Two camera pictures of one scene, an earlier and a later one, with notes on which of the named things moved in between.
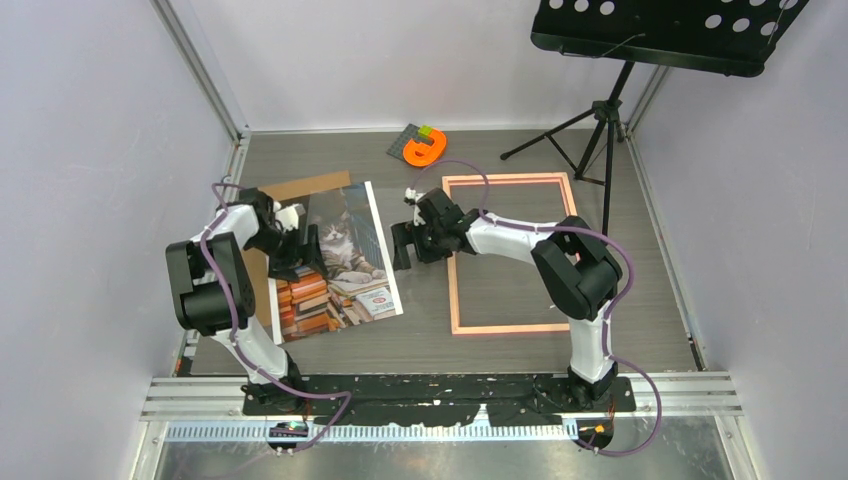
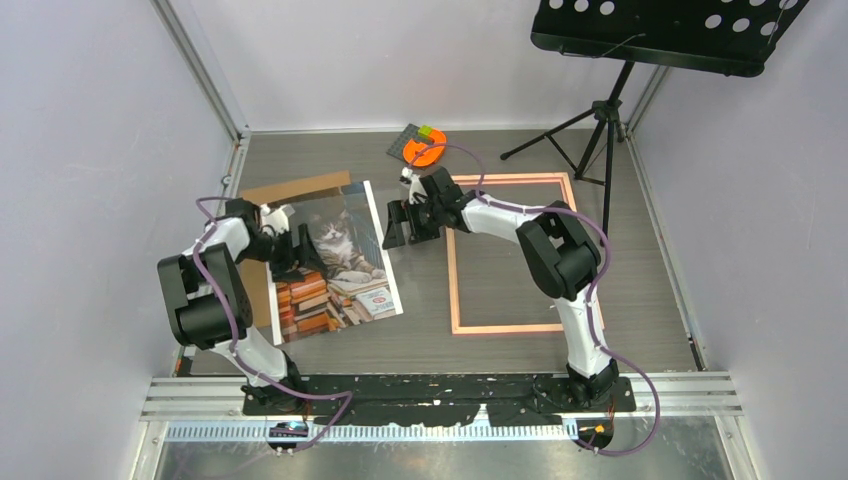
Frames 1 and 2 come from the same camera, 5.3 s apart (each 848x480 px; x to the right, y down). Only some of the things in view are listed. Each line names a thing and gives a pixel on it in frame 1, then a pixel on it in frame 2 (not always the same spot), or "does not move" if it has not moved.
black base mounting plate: (440, 400) does not move
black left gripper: (285, 269) does not move
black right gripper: (407, 234) to (399, 212)
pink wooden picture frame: (503, 179) does not move
